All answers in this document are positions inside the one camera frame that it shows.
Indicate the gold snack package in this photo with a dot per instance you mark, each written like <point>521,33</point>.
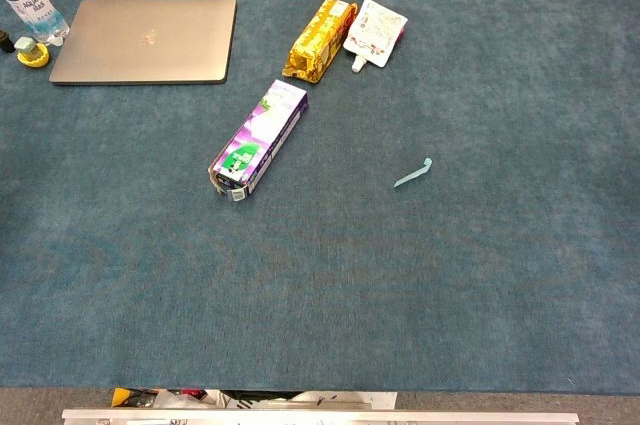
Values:
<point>317,42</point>

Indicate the small black object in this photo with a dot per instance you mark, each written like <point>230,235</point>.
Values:
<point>5,42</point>

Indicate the white plastic bag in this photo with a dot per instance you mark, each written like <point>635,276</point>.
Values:
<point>172,400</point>

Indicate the yellow object under table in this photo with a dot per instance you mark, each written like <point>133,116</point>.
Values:
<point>120,397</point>

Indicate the silver laptop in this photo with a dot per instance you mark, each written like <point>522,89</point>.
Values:
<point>145,40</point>

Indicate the pale green small block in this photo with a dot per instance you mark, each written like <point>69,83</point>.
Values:
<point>23,46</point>

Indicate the purple carton box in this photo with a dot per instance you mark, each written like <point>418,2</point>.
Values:
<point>260,140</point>

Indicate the aluminium frame rail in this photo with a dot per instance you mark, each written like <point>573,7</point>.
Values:
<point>320,417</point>

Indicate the teal table cloth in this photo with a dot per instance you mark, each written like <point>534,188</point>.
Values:
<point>350,270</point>

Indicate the white spouted pouch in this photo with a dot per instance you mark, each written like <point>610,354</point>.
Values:
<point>375,32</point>

